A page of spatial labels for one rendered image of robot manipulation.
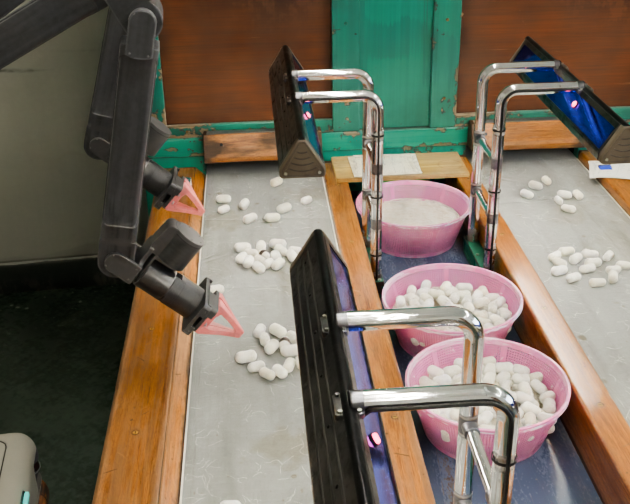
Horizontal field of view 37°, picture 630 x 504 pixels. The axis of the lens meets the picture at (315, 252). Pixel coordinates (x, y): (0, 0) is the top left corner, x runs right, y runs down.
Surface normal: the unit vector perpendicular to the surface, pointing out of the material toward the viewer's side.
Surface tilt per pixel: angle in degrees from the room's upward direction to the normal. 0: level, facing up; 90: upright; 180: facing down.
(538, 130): 66
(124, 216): 80
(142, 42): 89
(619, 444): 0
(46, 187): 90
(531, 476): 0
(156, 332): 0
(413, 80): 90
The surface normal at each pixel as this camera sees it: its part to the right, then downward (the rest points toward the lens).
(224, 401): -0.02, -0.89
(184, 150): 0.07, 0.45
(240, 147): 0.06, 0.07
